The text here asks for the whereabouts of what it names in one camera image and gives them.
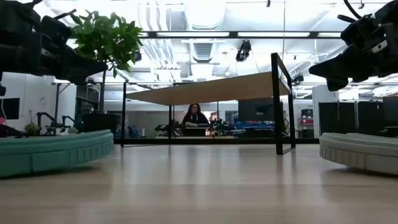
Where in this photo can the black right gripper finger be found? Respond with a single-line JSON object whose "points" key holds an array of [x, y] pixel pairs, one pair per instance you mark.
{"points": [[345, 67], [337, 84]]}

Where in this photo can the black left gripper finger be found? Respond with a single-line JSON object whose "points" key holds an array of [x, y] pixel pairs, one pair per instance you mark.
{"points": [[84, 70]]}

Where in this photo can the teal rubber slide sandal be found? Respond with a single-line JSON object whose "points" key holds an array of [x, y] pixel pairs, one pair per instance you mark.
{"points": [[53, 155]]}

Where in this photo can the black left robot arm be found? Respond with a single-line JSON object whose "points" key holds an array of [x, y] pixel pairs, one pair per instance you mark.
{"points": [[18, 15]]}

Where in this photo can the black room divider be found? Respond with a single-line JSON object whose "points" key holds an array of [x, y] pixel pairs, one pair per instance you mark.
{"points": [[348, 118]]}

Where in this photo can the green leafy plant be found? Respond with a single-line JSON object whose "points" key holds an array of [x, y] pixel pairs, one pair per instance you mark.
{"points": [[105, 40]]}

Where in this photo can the small green potted plant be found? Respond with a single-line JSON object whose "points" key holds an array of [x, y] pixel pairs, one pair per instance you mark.
{"points": [[32, 129]]}

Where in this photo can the large black display screen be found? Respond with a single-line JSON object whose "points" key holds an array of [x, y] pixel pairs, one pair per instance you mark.
{"points": [[259, 109]]}

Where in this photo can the cluttered office desk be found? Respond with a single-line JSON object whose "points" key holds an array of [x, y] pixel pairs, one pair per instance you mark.
{"points": [[168, 128]]}

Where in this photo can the person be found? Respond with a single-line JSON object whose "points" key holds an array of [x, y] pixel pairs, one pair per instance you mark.
{"points": [[195, 119]]}

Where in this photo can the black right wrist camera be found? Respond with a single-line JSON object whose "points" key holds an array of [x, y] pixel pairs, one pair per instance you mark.
{"points": [[354, 31]]}

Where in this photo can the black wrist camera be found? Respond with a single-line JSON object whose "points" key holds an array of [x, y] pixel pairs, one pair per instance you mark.
{"points": [[354, 31], [56, 29]]}

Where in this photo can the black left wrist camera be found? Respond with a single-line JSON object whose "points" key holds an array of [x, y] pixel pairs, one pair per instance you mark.
{"points": [[56, 29]]}

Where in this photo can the black round camera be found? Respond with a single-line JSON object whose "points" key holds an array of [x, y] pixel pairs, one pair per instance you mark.
{"points": [[138, 56], [298, 79]]}

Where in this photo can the black wall monitor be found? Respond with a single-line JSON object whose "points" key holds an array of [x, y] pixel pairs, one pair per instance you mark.
{"points": [[11, 109]]}

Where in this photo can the black hanging rig camera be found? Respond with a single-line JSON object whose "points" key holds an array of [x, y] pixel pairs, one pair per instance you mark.
{"points": [[243, 51]]}

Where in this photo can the wooden shelf with black frame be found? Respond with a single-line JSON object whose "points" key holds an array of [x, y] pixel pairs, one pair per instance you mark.
{"points": [[217, 90]]}

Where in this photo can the black aluminium rig frame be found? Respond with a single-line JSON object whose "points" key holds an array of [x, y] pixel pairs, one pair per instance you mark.
{"points": [[217, 141]]}

